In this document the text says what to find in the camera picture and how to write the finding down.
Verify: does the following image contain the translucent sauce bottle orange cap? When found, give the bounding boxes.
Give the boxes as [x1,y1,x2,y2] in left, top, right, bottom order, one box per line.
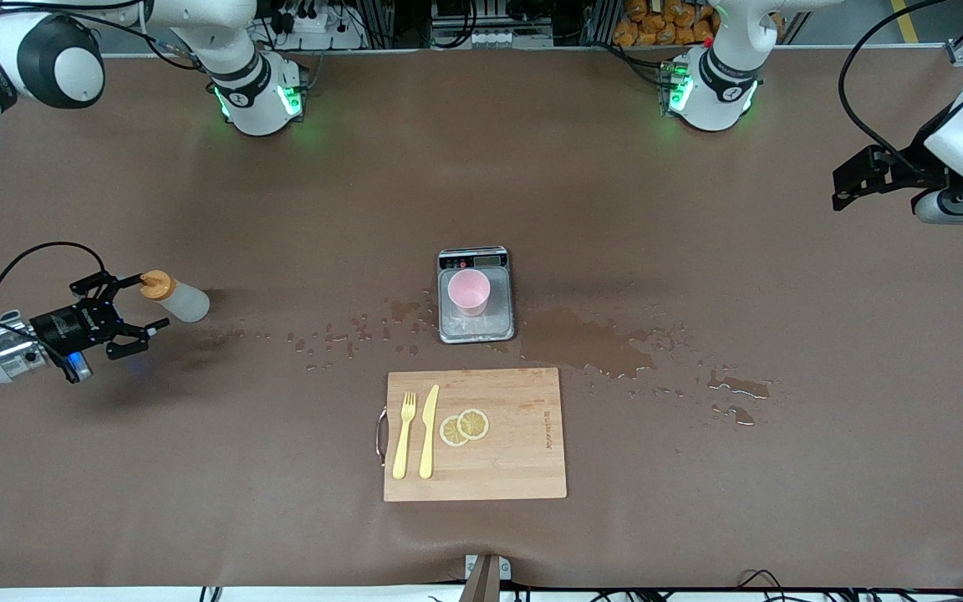
[140,270,211,324]

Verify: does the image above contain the pink plastic cup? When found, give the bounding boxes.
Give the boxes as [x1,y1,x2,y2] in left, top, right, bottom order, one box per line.
[447,268,492,318]

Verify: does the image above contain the pile of orange objects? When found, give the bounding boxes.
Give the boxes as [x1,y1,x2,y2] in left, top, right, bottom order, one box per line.
[613,0,721,47]

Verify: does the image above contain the yellow plastic fork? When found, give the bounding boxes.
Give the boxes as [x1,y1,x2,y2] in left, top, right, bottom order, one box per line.
[392,391,417,481]

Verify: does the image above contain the yellow plastic knife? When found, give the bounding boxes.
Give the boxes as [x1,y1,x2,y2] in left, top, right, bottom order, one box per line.
[419,384,441,480]

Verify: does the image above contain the white power strip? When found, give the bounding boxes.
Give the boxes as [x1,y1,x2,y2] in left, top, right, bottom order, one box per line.
[277,0,365,49]

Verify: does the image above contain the silver digital kitchen scale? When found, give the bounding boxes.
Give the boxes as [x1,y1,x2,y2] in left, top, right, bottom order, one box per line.
[436,246,517,344]

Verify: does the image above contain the white terminal block row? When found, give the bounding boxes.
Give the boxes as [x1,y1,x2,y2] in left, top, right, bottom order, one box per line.
[431,25,553,48]

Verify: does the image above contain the bamboo cutting board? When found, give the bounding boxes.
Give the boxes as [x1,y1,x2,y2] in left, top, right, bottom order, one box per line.
[375,367,568,503]

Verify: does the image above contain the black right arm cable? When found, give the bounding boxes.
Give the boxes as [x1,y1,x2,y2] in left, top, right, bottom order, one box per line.
[0,242,108,309]

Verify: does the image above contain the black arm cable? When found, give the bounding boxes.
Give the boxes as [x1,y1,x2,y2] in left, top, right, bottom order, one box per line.
[837,0,950,164]
[0,242,108,309]

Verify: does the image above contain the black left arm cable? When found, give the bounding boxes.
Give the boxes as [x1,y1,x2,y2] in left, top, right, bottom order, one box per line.
[837,0,950,164]

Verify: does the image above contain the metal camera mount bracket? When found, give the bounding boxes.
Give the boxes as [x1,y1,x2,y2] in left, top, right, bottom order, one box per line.
[458,554,512,602]

